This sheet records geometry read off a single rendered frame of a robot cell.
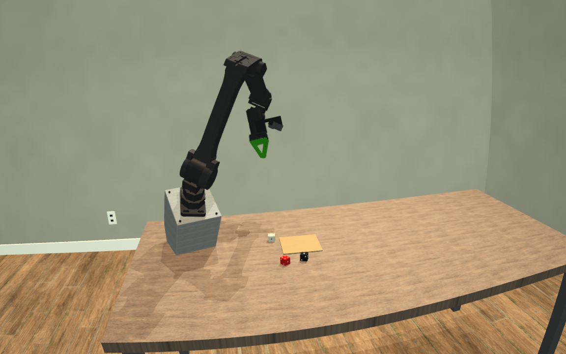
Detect tan flat mat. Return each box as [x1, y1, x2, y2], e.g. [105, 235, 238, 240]
[279, 235, 323, 255]

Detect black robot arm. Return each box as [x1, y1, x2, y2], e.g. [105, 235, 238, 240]
[180, 51, 283, 217]

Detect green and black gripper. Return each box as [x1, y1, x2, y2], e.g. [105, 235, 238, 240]
[249, 119, 269, 158]

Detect red dice with white pips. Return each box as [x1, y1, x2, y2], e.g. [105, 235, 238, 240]
[280, 255, 290, 266]

